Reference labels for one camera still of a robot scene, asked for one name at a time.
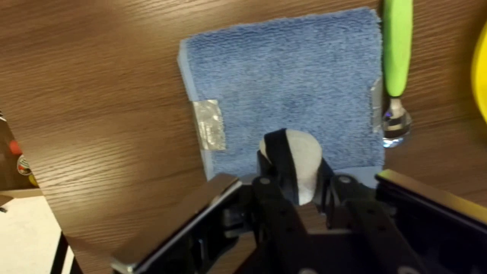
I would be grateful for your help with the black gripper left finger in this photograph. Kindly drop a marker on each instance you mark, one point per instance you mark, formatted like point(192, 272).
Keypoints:
point(276, 229)

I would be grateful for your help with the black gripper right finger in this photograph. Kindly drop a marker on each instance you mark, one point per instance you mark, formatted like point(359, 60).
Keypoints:
point(367, 229)

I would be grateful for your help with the black and white ball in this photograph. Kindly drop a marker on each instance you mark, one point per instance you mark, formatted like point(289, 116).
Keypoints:
point(305, 162)

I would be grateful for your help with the grey tape piece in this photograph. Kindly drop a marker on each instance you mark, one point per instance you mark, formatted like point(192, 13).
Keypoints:
point(210, 124)
point(376, 109)

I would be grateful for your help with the blue folded towel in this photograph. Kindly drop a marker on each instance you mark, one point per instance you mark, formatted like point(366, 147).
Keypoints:
point(289, 77)

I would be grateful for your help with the yellow plastic bowl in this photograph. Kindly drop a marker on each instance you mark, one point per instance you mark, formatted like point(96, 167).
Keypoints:
point(480, 77)

